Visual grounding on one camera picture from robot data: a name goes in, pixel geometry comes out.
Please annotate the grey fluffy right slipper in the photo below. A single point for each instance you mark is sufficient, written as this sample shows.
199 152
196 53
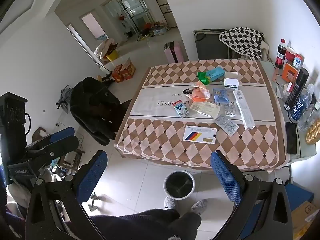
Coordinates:
199 205

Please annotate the small black wrapper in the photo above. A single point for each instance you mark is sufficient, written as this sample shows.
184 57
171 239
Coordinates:
187 91

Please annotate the orange plastic bag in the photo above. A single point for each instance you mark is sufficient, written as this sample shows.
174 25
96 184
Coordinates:
200 93

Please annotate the orange box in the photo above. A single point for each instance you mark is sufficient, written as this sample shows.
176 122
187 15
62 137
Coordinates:
290 72

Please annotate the yellow bin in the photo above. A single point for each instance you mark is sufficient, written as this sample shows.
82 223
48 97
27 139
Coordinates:
112 55

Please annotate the large silver blister pack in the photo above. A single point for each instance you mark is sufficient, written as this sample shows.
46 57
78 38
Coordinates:
226 125

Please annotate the beige paper sachet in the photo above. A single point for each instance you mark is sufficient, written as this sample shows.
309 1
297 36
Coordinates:
203 108

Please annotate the grey backpack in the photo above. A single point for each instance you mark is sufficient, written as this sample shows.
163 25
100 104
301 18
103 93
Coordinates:
63 97

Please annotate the teal box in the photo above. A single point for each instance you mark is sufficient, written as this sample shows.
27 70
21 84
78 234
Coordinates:
216 73

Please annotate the brown cardboard box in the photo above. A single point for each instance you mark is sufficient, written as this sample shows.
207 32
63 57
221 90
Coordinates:
305 222

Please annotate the black spray can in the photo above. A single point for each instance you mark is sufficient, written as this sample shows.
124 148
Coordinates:
297 87

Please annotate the black jacket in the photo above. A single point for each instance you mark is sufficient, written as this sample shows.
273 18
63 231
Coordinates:
95 105

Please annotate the grey fluffy slipper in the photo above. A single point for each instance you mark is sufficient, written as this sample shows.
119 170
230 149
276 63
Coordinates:
170 202
199 205

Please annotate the green snack packet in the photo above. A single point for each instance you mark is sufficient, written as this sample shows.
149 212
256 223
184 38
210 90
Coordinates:
203 78

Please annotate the pink suitcase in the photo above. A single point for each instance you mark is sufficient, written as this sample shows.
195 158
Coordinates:
179 52

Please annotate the dark wooden stool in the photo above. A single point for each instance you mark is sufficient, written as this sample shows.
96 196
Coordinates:
78 155

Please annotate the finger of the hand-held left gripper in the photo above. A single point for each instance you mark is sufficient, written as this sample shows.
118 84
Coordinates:
65 145
62 132

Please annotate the red cup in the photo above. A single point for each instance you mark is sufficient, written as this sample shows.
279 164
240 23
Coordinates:
290 55

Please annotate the white box with coloured stripes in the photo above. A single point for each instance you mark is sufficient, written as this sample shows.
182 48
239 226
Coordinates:
200 135

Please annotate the black phone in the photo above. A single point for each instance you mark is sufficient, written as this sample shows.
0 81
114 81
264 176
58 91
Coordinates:
291 137

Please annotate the plain blue box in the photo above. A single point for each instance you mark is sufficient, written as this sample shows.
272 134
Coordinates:
300 197

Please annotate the long white box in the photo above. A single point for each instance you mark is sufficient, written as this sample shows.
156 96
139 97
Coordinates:
243 110

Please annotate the grey folding bed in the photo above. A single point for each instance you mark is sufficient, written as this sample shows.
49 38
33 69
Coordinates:
210 47

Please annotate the person's left leg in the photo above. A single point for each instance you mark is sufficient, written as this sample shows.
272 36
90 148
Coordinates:
135 225

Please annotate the black white checkered blanket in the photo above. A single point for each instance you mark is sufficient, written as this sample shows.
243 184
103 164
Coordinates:
242 41

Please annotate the water bottle with blue label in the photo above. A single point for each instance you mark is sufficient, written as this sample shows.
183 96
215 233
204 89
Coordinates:
301 105

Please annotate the cola bottle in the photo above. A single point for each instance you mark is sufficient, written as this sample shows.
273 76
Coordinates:
280 56

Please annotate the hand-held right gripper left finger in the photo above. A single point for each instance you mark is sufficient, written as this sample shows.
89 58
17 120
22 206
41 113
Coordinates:
92 177

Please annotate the blue face mask packet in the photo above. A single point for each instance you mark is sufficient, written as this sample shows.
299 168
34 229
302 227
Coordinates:
220 95

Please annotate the clear plastic bottle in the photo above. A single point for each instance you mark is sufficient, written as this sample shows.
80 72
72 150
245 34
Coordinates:
308 117

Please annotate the white stuffed bag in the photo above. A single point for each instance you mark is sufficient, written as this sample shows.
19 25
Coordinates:
102 48

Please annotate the small blue white milk carton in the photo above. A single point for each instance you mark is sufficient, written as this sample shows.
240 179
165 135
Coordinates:
180 109

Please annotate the grey side table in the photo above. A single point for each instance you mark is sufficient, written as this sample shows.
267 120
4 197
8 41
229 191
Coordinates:
302 152

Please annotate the small orange carton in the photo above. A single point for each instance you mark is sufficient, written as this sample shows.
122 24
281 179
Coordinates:
117 73

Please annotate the black dumbbell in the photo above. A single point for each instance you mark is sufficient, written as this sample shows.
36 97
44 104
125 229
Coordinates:
94 201

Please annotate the grey fluffy left slipper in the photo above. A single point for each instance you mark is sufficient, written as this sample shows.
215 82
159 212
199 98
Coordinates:
170 202

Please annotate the small silver blister pack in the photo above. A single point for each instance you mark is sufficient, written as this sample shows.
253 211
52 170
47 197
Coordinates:
230 110

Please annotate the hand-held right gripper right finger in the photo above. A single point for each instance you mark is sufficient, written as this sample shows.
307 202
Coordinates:
227 180

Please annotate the white green medicine box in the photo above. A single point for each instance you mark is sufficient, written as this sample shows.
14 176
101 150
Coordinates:
231 82

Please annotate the white round trash bin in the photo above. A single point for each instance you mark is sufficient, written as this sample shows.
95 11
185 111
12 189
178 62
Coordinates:
178 186

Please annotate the large orange carton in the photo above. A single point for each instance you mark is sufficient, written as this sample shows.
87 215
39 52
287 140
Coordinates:
128 70

